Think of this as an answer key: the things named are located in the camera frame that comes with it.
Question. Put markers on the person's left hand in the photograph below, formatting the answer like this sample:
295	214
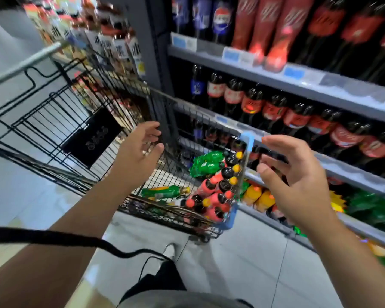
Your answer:
138	160

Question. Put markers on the person's right hand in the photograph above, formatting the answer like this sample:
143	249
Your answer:
305	192

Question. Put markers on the pile of bottles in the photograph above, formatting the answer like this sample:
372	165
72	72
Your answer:
208	189

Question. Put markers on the grey store shelving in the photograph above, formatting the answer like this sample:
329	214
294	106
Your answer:
346	93

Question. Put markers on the dark cola bottle blue label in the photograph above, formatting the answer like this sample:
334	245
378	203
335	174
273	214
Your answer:
181	12
222	19
202	16

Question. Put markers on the red cola bottle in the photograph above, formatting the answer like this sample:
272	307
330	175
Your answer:
266	25
289	25
245	19

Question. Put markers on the person's left forearm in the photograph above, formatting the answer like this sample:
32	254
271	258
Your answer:
58	259

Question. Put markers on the person's white shoe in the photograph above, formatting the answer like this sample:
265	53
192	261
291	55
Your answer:
170	251

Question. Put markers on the row of shelf price tags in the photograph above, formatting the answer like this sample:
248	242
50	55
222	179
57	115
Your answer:
231	56

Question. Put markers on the yellow starburst promo sign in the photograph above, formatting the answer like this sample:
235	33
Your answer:
337	202

